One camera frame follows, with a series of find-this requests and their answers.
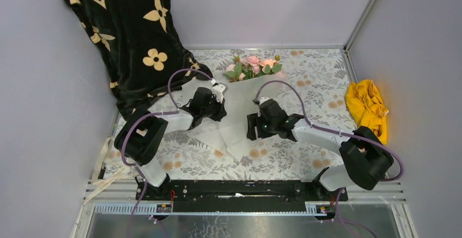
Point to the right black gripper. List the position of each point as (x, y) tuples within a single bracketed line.
[(254, 121)]

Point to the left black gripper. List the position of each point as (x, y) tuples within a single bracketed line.
[(221, 112)]

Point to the white translucent wrapping paper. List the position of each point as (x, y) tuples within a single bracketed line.
[(229, 135)]

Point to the pink fake flower bouquet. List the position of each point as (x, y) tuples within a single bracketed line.
[(252, 67)]

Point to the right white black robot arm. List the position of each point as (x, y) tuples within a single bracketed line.
[(365, 161)]

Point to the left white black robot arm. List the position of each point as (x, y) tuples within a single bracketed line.
[(142, 134)]

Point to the black blanket with cream flowers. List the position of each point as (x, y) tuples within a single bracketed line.
[(140, 48)]

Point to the floral patterned table mat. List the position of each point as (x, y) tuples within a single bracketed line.
[(317, 82)]

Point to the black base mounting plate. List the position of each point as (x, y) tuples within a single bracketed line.
[(232, 196)]

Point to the yellow cloth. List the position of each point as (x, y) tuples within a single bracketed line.
[(367, 108)]

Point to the cream printed ribbon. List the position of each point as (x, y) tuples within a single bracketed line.
[(108, 169)]

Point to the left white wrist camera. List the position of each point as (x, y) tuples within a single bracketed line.
[(218, 89)]

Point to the aluminium frame rail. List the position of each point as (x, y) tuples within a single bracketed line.
[(390, 194)]

